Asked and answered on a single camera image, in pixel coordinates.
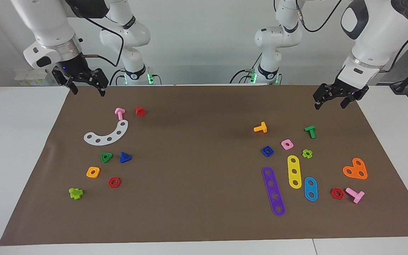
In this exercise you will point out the lime green flower nut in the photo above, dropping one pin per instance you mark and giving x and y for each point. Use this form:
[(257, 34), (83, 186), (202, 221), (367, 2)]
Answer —
[(307, 153)]

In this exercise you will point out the orange heart-shaped plate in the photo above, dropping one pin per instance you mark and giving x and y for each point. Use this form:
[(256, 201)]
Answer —
[(356, 170)]

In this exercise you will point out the blue square nut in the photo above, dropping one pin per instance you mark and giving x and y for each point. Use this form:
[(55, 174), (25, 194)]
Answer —
[(267, 151)]

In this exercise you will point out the yellow three-hole plate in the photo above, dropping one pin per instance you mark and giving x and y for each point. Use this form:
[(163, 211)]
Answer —
[(294, 171)]

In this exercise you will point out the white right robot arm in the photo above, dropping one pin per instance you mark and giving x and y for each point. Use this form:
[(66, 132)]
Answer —
[(44, 24)]

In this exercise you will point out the purple four-hole plate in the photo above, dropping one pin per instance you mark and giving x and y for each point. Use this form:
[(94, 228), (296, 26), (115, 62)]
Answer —
[(273, 191)]

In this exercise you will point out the green plastic screw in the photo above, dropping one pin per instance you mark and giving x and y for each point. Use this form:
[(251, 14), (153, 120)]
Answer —
[(310, 131)]

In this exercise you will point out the pink square nut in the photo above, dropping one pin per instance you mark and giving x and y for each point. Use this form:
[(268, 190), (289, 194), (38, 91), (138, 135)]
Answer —
[(287, 144)]

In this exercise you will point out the lime green cross-head screw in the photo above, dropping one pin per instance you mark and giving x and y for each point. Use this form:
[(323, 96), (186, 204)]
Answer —
[(75, 193)]

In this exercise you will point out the red plastic screw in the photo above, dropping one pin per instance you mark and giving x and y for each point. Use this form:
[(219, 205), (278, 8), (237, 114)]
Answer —
[(140, 111)]

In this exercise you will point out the blue triangle-head screw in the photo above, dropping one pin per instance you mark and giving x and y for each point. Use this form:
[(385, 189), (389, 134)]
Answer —
[(124, 157)]

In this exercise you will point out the orange square nut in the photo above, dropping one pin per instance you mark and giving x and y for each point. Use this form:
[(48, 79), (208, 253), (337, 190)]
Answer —
[(93, 172)]

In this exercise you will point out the red hexagon nut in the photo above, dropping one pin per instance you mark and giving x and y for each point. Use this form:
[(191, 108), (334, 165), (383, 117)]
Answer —
[(337, 193), (114, 182)]

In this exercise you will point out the green triangle nut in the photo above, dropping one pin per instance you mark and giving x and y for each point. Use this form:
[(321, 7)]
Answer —
[(106, 157)]

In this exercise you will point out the white curved hole plate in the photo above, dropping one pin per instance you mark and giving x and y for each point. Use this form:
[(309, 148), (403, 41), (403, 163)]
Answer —
[(110, 138)]

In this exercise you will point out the orange plastic screw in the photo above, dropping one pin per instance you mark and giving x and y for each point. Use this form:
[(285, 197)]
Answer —
[(261, 128)]

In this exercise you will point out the blue two-hole plate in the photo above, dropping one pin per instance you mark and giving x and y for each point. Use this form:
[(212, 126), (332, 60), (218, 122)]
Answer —
[(310, 189)]

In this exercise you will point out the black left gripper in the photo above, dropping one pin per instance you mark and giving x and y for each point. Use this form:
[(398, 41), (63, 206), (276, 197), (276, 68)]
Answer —
[(349, 88)]

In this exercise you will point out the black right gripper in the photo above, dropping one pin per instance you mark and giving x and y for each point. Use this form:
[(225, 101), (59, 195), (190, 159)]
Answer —
[(71, 67)]

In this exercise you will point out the pink plastic screw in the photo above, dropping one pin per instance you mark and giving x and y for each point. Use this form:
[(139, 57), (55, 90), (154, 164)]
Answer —
[(119, 113), (355, 195)]

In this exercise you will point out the white boxes stack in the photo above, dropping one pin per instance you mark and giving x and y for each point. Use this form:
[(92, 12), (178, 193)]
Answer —
[(30, 77)]

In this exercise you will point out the brown table mat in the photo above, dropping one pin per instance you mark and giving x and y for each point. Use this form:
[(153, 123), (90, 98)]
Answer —
[(197, 184)]

